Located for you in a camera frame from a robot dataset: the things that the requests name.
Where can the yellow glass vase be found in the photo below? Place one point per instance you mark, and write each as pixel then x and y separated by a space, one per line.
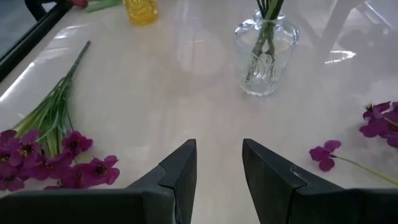
pixel 141 12

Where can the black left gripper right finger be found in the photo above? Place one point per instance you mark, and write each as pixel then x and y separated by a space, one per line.
pixel 273 193

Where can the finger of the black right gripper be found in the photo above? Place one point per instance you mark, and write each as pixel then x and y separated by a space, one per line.
pixel 35 7

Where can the clear glass vase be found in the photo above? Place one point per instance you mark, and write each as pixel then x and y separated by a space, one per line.
pixel 267 74

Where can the black metal table frame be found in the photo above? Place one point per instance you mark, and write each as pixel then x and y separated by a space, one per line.
pixel 28 40

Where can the red artificial tulip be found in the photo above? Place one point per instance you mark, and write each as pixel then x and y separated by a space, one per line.
pixel 104 4

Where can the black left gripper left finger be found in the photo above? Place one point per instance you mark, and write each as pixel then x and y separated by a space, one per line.
pixel 175 186

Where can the green flower stems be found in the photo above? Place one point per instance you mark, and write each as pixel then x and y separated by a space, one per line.
pixel 275 6

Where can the purple artificial flower bunch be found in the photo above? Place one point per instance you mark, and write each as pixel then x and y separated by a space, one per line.
pixel 376 124
pixel 28 149

